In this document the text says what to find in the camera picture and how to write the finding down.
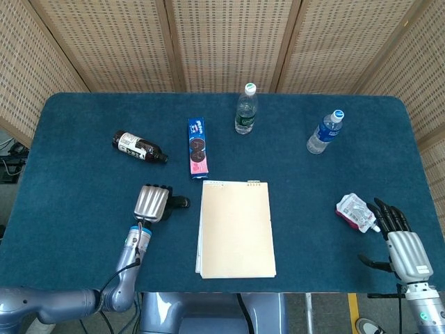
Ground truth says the dark brown drink bottle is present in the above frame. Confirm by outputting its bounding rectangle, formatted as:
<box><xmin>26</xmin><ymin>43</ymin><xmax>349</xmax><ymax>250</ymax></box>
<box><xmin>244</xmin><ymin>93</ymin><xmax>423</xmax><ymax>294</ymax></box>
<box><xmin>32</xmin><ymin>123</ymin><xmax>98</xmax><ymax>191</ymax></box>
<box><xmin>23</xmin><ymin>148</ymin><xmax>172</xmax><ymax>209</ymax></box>
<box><xmin>111</xmin><ymin>130</ymin><xmax>169</xmax><ymax>164</ymax></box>

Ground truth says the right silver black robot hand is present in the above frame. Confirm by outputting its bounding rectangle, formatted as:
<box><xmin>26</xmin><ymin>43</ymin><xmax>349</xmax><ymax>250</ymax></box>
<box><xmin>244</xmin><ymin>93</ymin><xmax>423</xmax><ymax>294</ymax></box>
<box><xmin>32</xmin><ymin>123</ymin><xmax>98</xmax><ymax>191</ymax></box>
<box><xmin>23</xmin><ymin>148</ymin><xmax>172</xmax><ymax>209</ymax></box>
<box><xmin>357</xmin><ymin>198</ymin><xmax>434</xmax><ymax>285</ymax></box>

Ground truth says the woven folding screen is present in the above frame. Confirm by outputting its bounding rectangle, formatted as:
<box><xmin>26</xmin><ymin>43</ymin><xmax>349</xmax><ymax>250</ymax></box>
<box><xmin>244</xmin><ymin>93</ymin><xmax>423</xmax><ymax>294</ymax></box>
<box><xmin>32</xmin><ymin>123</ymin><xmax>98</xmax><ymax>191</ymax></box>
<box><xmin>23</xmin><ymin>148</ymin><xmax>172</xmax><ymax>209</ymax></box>
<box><xmin>0</xmin><ymin>0</ymin><xmax>445</xmax><ymax>230</ymax></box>

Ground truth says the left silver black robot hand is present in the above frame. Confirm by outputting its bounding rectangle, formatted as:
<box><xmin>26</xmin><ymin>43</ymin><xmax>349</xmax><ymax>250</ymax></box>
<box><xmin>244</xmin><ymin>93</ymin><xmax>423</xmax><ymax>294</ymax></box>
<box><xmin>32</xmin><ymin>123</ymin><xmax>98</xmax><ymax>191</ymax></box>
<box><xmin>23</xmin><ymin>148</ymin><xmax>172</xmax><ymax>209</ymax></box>
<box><xmin>133</xmin><ymin>183</ymin><xmax>174</xmax><ymax>224</ymax></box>

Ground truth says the grey white sneaker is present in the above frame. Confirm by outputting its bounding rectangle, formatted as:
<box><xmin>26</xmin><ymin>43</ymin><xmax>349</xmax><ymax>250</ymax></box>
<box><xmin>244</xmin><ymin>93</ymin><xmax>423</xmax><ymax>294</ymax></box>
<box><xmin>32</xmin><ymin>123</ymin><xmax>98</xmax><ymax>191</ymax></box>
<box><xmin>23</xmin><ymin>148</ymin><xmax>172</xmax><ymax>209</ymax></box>
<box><xmin>355</xmin><ymin>317</ymin><xmax>387</xmax><ymax>334</ymax></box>

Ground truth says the blue label water bottle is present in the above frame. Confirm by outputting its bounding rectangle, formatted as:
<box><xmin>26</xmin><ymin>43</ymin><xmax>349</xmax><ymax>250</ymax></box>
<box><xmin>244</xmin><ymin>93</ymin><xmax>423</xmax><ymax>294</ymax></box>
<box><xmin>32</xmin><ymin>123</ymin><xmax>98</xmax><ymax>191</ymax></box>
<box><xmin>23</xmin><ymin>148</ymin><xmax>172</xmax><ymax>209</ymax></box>
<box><xmin>306</xmin><ymin>109</ymin><xmax>346</xmax><ymax>155</ymax></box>

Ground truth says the white shoe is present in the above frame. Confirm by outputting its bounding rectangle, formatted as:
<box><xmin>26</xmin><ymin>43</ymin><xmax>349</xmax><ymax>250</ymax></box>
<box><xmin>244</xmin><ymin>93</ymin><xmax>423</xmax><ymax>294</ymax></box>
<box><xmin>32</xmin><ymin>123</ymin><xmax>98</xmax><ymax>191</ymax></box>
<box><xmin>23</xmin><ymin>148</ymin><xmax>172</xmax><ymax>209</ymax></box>
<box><xmin>29</xmin><ymin>318</ymin><xmax>56</xmax><ymax>334</ymax></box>

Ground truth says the blue table cloth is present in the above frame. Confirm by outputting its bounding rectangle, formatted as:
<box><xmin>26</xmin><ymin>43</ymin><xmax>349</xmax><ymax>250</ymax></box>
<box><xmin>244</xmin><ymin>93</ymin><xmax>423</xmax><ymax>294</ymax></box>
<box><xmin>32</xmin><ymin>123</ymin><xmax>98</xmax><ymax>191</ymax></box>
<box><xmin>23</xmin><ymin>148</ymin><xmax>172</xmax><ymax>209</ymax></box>
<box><xmin>0</xmin><ymin>92</ymin><xmax>445</xmax><ymax>294</ymax></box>

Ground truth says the white red snack pouch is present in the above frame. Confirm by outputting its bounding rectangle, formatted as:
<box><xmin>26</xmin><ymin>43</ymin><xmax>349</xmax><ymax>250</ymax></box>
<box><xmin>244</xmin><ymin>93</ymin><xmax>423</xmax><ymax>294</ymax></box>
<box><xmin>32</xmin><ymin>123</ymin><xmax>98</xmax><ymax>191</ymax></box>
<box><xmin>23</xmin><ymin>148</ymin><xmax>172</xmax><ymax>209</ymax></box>
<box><xmin>335</xmin><ymin>192</ymin><xmax>382</xmax><ymax>233</ymax></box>

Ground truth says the black equipment with cables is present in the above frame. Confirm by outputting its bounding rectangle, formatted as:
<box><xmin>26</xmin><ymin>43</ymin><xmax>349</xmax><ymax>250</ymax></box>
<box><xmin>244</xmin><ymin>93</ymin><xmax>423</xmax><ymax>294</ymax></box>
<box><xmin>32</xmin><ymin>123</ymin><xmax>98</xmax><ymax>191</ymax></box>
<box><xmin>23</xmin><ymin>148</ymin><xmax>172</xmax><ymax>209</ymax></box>
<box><xmin>0</xmin><ymin>137</ymin><xmax>31</xmax><ymax>185</ymax></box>

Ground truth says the black cable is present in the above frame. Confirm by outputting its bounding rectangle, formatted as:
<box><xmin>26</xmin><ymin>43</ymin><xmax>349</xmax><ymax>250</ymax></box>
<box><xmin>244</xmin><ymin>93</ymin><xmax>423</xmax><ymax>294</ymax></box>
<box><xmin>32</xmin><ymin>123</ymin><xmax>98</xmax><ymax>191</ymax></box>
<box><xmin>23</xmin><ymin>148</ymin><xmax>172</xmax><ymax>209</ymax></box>
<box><xmin>236</xmin><ymin>294</ymin><xmax>257</xmax><ymax>334</ymax></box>

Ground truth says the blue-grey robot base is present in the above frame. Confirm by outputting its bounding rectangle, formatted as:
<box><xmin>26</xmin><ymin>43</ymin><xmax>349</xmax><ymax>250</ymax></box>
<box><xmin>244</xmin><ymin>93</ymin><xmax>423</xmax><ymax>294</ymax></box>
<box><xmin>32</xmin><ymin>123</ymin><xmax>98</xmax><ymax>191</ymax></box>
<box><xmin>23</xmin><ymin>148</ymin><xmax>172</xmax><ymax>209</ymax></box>
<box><xmin>138</xmin><ymin>292</ymin><xmax>289</xmax><ymax>334</ymax></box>

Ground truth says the green label water bottle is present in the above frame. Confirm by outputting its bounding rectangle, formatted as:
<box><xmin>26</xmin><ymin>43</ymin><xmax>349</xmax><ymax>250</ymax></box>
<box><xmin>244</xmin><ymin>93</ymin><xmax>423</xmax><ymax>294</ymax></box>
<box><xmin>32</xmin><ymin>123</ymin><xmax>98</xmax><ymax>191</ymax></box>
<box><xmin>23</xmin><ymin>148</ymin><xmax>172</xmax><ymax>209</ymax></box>
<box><xmin>234</xmin><ymin>83</ymin><xmax>259</xmax><ymax>135</ymax></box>

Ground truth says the blue pink cookie box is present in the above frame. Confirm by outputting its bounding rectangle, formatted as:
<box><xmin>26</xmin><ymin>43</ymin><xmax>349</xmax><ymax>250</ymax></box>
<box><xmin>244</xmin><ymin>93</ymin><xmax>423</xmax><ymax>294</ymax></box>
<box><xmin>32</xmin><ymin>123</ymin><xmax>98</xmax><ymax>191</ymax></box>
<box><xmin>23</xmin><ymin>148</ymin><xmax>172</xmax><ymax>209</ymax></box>
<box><xmin>187</xmin><ymin>117</ymin><xmax>210</xmax><ymax>180</ymax></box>

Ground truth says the beige notepad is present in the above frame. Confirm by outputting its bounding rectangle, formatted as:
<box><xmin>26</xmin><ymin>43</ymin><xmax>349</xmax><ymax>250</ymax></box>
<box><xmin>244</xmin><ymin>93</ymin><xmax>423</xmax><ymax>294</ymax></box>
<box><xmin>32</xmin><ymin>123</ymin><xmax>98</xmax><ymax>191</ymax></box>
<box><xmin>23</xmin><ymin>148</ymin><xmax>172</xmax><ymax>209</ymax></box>
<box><xmin>195</xmin><ymin>180</ymin><xmax>277</xmax><ymax>280</ymax></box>

